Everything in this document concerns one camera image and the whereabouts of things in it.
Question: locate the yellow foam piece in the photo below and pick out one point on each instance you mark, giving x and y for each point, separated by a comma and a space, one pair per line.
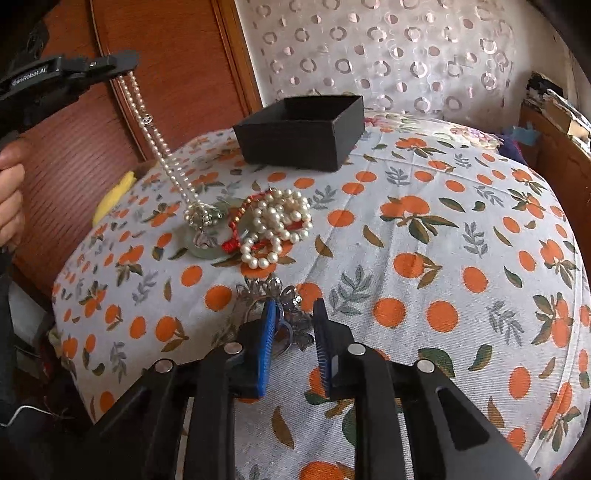
113, 198

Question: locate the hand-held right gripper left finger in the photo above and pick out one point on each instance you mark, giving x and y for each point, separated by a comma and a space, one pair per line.
266, 355

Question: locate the stack of papers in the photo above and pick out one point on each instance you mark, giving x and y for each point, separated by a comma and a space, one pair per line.
558, 110

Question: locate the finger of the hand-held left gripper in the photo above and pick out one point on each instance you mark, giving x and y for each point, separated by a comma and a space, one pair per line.
99, 62
90, 83

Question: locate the wooden headboard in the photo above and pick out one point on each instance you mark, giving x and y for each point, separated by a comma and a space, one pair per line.
184, 69

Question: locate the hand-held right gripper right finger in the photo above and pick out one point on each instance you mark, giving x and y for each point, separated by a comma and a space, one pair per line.
323, 355

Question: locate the floral pillow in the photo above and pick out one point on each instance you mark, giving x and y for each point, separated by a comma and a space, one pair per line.
461, 136

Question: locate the orange fruit print bedsheet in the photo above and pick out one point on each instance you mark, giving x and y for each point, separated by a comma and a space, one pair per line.
415, 277

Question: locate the silver filigree brooch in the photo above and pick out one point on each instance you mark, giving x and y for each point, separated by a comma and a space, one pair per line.
258, 288

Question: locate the purple blanket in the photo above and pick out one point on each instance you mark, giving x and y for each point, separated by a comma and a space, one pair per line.
510, 147

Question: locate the wooden cabinet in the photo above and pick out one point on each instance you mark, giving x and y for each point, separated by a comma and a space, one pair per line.
563, 170

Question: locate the white circle pattern curtain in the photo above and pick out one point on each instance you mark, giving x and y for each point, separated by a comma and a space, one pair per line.
392, 55

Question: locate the person's left hand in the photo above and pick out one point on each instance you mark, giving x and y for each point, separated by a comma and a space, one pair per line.
10, 198

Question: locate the blue paper piece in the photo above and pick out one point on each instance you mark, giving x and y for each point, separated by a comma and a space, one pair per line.
524, 134

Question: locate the black cardboard box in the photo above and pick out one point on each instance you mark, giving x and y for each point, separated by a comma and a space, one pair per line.
295, 143

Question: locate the green jade bangle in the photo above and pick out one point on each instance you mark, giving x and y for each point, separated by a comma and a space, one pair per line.
203, 253

